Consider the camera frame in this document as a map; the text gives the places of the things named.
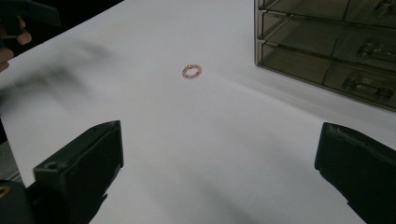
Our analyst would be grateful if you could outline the smoky clear drawer box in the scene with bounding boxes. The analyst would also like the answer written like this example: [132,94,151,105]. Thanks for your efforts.
[254,0,396,112]

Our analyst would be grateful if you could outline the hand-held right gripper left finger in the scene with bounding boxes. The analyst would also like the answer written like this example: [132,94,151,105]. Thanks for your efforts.
[26,119,124,224]

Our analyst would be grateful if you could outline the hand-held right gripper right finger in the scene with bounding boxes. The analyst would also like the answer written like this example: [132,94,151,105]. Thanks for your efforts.
[314,121,396,224]

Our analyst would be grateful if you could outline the pink beaded ring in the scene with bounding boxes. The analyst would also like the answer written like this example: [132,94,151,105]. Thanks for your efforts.
[181,63,203,80]

